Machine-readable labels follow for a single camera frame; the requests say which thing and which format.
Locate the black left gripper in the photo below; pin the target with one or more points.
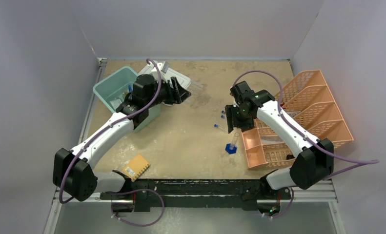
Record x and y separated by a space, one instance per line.
176 94

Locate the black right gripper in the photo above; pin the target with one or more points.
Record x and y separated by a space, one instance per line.
233 122

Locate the blue base small flask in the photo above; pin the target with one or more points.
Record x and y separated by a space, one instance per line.
231 147

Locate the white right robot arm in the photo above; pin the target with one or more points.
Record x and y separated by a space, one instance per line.
313 161

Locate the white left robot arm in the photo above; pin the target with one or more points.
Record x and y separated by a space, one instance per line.
73 169

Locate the clear plastic tube rack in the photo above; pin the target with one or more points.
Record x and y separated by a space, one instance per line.
197 88

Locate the white plastic bin lid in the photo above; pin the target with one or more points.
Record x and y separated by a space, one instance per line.
149 69

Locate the teal plastic bin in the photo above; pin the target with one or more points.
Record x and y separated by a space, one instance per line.
112 89

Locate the orange mesh file rack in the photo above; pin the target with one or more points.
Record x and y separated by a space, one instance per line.
309 101

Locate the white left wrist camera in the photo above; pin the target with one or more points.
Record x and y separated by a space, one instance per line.
163 66

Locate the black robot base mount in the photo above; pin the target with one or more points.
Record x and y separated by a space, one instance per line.
247 194

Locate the aluminium table edge rail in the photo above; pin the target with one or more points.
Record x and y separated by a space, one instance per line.
88 117

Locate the aluminium front frame rail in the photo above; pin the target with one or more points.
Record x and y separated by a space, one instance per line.
312 211

